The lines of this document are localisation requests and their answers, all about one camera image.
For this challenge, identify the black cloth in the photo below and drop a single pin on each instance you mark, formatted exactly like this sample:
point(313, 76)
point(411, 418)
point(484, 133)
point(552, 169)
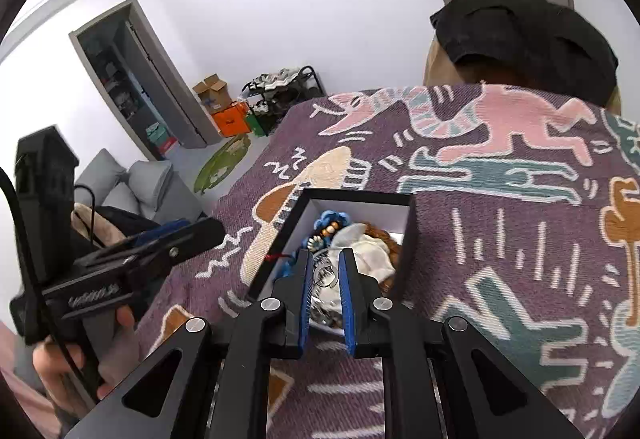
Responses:
point(525, 34)

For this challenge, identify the teal box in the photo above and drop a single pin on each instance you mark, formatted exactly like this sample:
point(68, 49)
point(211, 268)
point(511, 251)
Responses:
point(160, 139)

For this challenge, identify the white cloth pouch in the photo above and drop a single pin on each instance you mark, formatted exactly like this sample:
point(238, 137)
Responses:
point(365, 249)

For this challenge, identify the black jewelry box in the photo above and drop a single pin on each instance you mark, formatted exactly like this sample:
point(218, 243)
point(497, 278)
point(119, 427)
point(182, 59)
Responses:
point(407, 244)

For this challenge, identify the green rug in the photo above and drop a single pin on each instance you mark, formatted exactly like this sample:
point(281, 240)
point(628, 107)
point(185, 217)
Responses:
point(220, 166)

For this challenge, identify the beige cloth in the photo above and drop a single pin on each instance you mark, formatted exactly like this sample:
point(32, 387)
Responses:
point(92, 226)

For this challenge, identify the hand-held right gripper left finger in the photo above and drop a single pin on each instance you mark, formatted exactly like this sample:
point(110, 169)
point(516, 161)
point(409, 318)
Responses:
point(304, 309)

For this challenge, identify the cardboard box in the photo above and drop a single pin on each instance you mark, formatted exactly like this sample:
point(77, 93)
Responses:
point(212, 91)

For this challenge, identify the grey sofa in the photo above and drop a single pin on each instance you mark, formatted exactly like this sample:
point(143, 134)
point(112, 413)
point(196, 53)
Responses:
point(145, 179)

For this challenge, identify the black garment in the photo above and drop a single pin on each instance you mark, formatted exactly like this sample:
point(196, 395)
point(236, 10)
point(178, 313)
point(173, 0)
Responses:
point(132, 221)

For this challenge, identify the grey wall cabinet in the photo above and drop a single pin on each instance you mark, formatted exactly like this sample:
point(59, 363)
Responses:
point(175, 89)

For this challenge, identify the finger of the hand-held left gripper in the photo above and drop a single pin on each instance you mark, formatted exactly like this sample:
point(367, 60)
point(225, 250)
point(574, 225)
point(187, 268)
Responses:
point(160, 229)
point(195, 234)

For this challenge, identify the person's left forearm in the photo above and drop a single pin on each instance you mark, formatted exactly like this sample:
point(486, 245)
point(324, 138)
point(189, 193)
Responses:
point(30, 404)

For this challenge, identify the person's left hand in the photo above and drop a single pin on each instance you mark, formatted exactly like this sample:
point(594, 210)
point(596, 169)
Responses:
point(117, 349)

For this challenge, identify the black shoe rack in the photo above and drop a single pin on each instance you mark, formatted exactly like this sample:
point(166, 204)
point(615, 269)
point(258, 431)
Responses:
point(285, 91)

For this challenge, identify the green bag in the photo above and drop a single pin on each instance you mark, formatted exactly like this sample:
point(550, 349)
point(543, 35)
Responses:
point(254, 124)

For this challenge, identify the printed purple blanket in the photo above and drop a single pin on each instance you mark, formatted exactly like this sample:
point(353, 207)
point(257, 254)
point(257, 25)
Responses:
point(500, 244)

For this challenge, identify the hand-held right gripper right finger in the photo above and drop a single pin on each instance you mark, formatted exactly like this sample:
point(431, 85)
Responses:
point(346, 309)

